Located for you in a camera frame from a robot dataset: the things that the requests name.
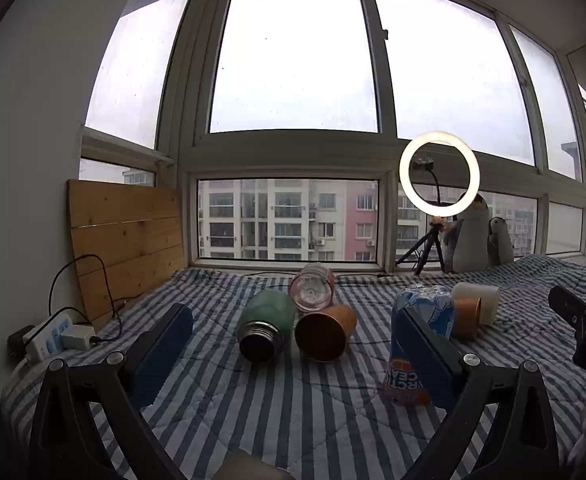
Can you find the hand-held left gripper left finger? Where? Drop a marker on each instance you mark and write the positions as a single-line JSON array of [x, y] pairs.
[[165, 347]]

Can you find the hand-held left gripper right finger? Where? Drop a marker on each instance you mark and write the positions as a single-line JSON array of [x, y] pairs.
[[425, 350]]

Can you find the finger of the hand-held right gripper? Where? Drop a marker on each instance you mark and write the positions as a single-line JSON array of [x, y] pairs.
[[570, 302]]

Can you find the copper metal cup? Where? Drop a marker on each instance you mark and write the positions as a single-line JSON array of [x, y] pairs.
[[330, 332]]

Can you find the small orange cup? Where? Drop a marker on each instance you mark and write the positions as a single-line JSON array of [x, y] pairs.
[[465, 317]]

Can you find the white cup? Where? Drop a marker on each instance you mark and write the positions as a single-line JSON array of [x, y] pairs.
[[480, 292]]

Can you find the blue plastic drink bottle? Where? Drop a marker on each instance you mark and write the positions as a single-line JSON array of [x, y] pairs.
[[425, 305]]

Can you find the white charger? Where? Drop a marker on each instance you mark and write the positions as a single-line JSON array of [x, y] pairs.
[[78, 338]]

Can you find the small grey plush toy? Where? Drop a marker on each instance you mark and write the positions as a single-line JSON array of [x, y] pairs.
[[500, 242]]

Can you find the green thermos bottle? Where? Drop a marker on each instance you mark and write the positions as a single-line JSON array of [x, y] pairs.
[[268, 315]]

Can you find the black tripod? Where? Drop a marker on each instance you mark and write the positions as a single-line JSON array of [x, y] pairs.
[[435, 242]]

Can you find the wooden board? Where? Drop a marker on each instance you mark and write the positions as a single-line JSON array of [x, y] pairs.
[[123, 240]]

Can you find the grey penguin plush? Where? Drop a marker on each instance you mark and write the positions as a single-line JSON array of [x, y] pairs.
[[473, 240]]

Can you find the white power strip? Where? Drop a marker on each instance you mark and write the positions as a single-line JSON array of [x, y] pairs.
[[45, 340]]

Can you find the blue striped blanket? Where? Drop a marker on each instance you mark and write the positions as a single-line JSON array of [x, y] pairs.
[[273, 410]]

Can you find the clear pink water bottle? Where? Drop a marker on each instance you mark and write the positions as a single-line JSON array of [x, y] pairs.
[[313, 287]]

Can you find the black power adapter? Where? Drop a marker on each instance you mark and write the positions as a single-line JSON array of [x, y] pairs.
[[19, 341]]

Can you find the black gooseneck phone holder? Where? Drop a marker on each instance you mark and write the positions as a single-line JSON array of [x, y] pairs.
[[439, 195]]

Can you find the white window frame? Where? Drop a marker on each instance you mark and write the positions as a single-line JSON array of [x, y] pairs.
[[293, 152]]

